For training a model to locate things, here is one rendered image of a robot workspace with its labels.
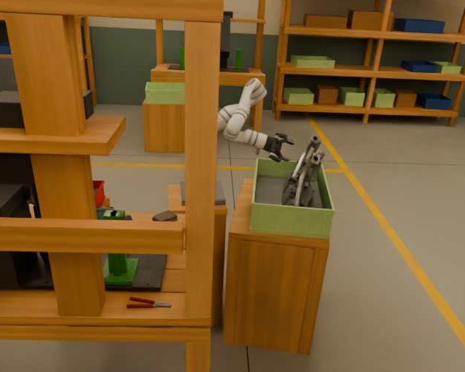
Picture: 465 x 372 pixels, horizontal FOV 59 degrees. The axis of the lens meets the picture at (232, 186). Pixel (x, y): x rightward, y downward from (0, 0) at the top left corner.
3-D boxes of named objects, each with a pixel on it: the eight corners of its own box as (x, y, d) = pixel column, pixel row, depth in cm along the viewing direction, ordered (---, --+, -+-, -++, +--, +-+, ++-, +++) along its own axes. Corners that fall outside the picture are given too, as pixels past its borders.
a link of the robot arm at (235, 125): (225, 125, 193) (236, 106, 200) (221, 136, 201) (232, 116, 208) (238, 132, 193) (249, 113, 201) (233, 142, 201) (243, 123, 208)
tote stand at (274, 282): (237, 272, 307) (243, 177, 272) (306, 282, 301) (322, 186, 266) (222, 342, 246) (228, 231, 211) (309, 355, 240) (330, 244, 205)
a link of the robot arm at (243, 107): (240, 108, 199) (249, 120, 203) (259, 74, 213) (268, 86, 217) (226, 112, 205) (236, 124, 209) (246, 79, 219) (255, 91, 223)
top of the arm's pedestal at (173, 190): (167, 190, 246) (167, 184, 244) (220, 189, 251) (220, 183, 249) (168, 217, 217) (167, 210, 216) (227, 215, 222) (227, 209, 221)
